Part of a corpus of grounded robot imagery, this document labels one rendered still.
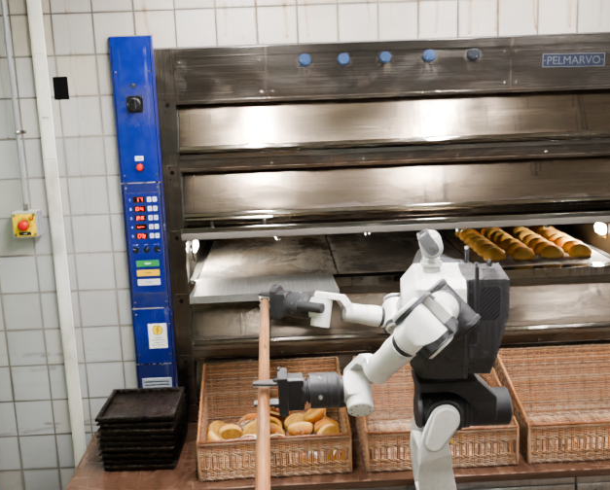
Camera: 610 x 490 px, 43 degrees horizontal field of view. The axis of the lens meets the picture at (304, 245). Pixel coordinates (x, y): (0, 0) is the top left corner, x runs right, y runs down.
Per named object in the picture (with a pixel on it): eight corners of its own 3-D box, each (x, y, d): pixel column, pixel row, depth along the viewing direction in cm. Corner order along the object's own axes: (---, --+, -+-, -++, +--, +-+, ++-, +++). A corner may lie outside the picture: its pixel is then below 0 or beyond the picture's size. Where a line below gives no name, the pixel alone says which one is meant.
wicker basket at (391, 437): (352, 417, 326) (350, 354, 320) (485, 410, 327) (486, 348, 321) (364, 473, 278) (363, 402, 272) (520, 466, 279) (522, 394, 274)
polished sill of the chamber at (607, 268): (190, 290, 320) (190, 280, 319) (623, 270, 325) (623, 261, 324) (189, 294, 314) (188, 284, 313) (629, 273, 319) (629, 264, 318)
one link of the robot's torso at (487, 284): (494, 352, 248) (495, 242, 241) (513, 394, 215) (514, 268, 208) (401, 353, 251) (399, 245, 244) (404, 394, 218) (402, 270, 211)
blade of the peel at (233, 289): (340, 297, 287) (339, 289, 286) (189, 303, 285) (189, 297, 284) (331, 273, 322) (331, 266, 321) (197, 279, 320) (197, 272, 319)
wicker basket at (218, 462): (205, 425, 323) (201, 362, 318) (340, 417, 326) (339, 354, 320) (197, 483, 276) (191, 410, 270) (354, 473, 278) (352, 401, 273)
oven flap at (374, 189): (184, 220, 307) (183, 171, 310) (632, 201, 312) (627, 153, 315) (182, 218, 303) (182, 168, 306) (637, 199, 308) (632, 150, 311)
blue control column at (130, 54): (197, 384, 523) (174, 55, 479) (220, 383, 523) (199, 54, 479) (152, 554, 334) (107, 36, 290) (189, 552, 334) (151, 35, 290)
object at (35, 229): (18, 234, 307) (16, 209, 305) (44, 233, 307) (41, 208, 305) (12, 238, 300) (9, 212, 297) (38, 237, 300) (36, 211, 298)
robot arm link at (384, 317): (346, 306, 274) (398, 314, 278) (348, 332, 267) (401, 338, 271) (356, 290, 266) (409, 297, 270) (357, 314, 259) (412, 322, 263)
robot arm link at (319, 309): (310, 294, 274) (338, 297, 268) (305, 324, 274) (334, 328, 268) (293, 291, 265) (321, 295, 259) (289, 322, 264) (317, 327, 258)
